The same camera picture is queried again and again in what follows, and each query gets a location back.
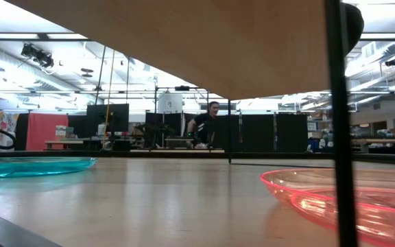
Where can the white cylindrical tank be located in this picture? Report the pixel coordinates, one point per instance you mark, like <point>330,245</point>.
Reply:
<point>170,103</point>

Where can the red partition panel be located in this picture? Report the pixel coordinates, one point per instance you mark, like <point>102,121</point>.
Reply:
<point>43,130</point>

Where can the yellow pole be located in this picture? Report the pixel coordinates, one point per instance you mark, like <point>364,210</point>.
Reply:
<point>108,99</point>

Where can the person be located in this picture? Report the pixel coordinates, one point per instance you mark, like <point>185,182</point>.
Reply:
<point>204,127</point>

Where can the long wooden table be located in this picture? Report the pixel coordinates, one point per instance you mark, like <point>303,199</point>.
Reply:
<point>382,141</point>

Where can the round ceiling fixture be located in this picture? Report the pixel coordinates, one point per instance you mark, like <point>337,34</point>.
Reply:
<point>87,70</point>

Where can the background black robot arm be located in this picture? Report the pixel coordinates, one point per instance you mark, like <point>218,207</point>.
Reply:
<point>153,132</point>

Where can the black ceiling lamp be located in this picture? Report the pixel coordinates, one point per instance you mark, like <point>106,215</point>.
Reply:
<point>393,62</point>

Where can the teal transparent plate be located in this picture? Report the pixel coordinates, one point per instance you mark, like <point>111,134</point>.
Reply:
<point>29,166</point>

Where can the stacked small boxes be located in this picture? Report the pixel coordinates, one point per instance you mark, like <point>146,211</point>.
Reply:
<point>63,132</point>

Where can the black aluminium table frame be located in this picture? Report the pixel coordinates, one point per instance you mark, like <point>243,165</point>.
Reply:
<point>81,154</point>

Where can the black overhead camera box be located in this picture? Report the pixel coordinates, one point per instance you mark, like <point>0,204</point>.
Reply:
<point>182,88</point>

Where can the orange transparent plate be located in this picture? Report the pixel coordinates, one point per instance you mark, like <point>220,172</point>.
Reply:
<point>382,212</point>

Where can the black ceiling mounted device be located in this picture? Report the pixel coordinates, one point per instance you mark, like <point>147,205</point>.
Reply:
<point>41,58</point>

